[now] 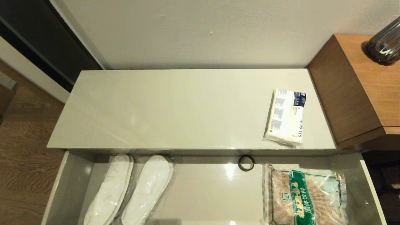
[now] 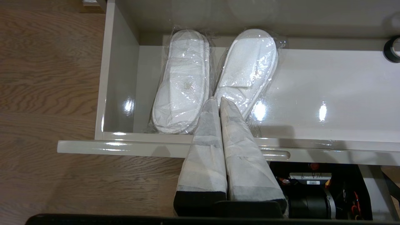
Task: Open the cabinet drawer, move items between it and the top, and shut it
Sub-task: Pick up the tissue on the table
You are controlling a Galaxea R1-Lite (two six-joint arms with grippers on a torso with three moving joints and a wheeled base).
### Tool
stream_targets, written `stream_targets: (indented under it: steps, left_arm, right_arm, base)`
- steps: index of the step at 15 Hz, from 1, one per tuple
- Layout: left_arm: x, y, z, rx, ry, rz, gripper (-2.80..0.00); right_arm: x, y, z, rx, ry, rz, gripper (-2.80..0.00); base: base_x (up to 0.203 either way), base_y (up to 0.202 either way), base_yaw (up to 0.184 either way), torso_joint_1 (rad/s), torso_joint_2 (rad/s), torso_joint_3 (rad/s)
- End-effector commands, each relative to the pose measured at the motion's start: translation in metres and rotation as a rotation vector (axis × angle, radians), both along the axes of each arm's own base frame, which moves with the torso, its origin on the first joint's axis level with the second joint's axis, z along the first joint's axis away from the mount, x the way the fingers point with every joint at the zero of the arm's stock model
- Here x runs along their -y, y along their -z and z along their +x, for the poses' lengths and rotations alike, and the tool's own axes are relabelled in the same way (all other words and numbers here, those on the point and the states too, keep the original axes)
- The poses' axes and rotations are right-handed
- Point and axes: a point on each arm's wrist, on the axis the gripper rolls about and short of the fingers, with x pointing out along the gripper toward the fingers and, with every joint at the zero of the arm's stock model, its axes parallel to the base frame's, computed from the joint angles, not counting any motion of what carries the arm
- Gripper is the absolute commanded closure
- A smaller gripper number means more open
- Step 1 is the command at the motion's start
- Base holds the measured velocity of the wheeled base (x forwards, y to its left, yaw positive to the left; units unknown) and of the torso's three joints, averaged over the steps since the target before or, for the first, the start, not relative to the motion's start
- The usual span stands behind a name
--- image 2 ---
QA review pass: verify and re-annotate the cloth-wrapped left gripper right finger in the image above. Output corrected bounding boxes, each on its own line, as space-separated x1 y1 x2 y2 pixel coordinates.
220 97 288 218

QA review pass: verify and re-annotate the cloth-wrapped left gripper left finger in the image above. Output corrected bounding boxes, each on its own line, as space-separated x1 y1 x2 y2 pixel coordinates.
174 97 228 217

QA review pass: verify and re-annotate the glossy white drawer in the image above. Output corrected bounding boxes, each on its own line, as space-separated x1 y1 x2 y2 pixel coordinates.
57 0 400 167

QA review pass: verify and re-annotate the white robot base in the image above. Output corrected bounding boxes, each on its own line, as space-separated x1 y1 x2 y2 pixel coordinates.
270 162 400 221

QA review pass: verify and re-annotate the black cylindrical motor housing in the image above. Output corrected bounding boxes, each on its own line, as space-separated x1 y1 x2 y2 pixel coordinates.
287 186 337 219

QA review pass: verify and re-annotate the white slipper in plastic wrap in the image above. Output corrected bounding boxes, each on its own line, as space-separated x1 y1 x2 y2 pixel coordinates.
152 28 211 135
213 28 279 122

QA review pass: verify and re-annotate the black tape roll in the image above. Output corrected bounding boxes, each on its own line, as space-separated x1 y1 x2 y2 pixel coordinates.
383 35 400 63

